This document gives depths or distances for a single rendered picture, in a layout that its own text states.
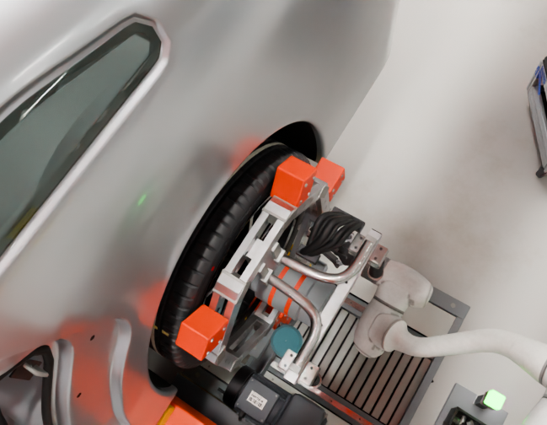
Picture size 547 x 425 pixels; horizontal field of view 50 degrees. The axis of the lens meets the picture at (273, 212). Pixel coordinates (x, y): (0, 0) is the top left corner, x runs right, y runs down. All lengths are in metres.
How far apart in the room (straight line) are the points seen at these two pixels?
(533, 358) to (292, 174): 0.73
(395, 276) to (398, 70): 1.35
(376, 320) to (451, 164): 1.10
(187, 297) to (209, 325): 0.08
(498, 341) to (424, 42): 1.71
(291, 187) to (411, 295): 0.58
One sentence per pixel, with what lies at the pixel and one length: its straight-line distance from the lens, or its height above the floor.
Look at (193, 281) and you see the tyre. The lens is 1.31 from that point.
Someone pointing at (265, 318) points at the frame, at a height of 0.62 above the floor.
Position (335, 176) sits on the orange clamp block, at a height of 0.88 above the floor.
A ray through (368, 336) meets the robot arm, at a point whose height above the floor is 0.64.
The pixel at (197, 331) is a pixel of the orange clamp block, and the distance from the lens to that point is 1.30.
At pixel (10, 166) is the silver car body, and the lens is 0.79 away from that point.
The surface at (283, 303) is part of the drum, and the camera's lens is 1.52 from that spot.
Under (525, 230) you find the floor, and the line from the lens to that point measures 2.60.
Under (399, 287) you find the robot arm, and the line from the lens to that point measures 1.74.
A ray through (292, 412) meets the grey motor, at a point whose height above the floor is 0.41.
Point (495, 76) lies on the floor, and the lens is 2.90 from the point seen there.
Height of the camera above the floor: 2.37
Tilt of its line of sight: 69 degrees down
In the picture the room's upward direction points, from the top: 19 degrees counter-clockwise
